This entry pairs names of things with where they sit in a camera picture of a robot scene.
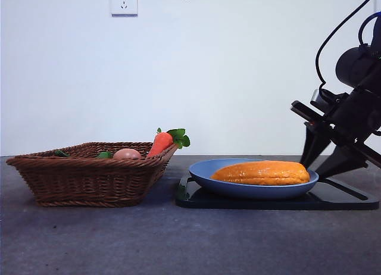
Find orange corn cob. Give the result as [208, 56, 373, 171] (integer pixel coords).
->
[210, 161, 311, 187]

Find blue round plate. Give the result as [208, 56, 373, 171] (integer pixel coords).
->
[188, 158, 320, 201]

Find brown wicker basket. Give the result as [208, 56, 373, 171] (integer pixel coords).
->
[6, 142, 179, 208]

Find black rectangular tray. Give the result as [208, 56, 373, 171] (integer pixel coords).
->
[174, 175, 380, 211]

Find orange carrot with green leaves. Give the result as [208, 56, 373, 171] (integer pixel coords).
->
[146, 127, 191, 160]

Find pink egg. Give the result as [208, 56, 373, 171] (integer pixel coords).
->
[112, 149, 143, 160]

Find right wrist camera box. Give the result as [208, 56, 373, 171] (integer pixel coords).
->
[309, 89, 349, 113]

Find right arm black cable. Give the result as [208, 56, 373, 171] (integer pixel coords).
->
[315, 0, 377, 89]

